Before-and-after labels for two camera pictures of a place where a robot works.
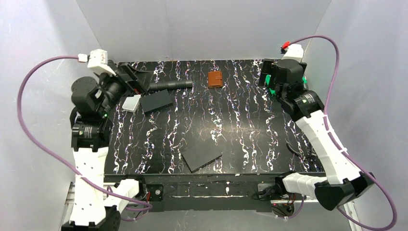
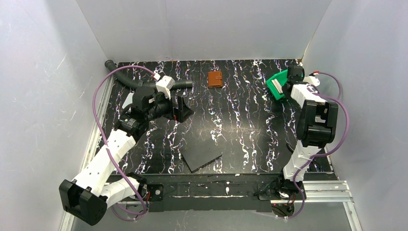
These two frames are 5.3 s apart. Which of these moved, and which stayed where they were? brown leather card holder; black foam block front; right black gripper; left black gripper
Moved: right black gripper; left black gripper
Stayed: black foam block front; brown leather card holder
